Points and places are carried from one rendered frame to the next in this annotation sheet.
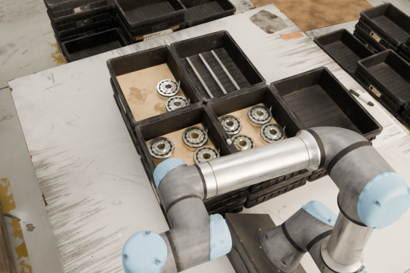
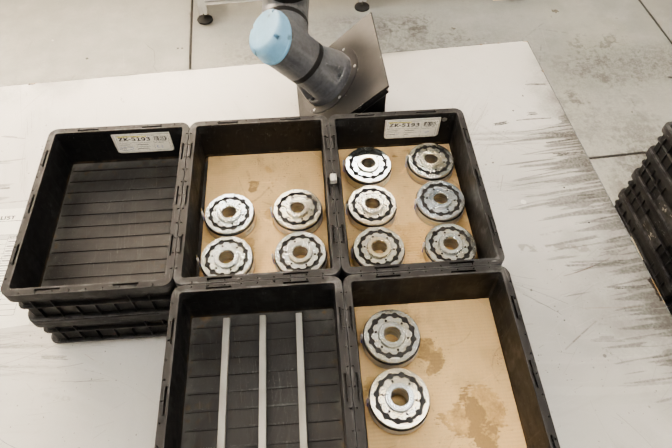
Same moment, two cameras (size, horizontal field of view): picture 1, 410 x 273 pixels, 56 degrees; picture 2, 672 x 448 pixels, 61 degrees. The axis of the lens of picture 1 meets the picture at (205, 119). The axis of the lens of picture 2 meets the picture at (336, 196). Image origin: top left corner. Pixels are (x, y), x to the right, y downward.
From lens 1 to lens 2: 1.52 m
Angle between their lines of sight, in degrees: 74
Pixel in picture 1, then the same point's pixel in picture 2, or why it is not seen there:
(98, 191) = (559, 276)
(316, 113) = (107, 244)
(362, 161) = not seen: outside the picture
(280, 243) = (331, 52)
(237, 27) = not seen: outside the picture
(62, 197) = (623, 285)
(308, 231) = (301, 23)
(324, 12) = not seen: outside the picture
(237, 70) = (187, 424)
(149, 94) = (448, 412)
